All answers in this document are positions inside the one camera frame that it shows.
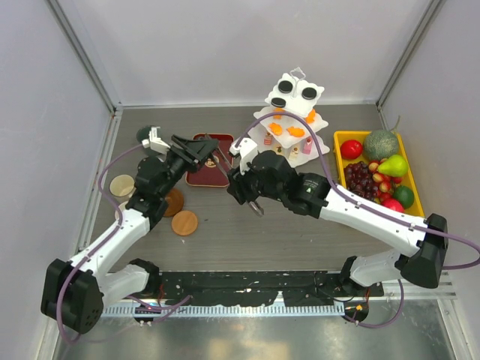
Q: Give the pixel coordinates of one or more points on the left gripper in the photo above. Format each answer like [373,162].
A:
[191,152]

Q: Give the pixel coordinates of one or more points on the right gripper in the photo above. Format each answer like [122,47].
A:
[238,186]

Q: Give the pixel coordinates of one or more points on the red dessert tray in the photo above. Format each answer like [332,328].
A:
[210,175]

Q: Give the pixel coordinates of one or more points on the cream cake slice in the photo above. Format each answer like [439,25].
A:
[294,153]

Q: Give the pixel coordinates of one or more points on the orange fish cookies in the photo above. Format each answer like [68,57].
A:
[280,124]

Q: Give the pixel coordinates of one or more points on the black round cookies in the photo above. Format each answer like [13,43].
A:
[285,87]

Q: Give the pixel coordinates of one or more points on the metal serving tongs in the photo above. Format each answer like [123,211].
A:
[254,206]

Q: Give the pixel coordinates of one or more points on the pink mug near arm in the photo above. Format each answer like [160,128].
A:
[121,208]

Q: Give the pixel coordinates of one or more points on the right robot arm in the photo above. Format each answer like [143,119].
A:
[418,245]

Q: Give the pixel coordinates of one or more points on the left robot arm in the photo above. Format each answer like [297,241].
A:
[76,291]

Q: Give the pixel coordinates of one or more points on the dark brown wooden saucer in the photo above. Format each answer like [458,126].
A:
[175,200]

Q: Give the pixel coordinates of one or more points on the white three-tier stand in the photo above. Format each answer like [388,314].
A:
[301,112]

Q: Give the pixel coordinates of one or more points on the dark green mug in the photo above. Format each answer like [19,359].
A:
[146,133]

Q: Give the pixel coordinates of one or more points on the light wooden coaster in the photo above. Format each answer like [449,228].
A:
[184,223]

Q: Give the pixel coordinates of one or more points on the yellow fruit bin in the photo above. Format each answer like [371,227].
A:
[341,136]

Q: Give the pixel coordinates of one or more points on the beige mug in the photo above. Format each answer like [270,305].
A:
[122,186]

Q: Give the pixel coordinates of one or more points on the red apple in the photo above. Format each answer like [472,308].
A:
[351,149]

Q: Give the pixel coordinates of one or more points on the purple grape bunch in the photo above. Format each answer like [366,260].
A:
[359,180]

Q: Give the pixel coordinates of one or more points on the green melon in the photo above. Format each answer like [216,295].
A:
[380,144]

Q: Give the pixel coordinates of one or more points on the red cherries cluster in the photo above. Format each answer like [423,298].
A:
[385,184]

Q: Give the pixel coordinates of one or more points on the green pear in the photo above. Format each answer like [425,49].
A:
[394,166]

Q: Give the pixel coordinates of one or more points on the red pomegranate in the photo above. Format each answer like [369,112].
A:
[393,204]

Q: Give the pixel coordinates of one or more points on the green lime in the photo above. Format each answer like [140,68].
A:
[404,195]

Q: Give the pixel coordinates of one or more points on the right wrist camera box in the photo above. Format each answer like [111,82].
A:
[246,151]

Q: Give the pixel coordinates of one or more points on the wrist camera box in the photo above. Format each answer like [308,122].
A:
[246,151]
[156,144]

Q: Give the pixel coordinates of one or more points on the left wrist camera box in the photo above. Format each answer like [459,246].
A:
[156,144]

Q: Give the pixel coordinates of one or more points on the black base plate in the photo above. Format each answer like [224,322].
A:
[259,288]

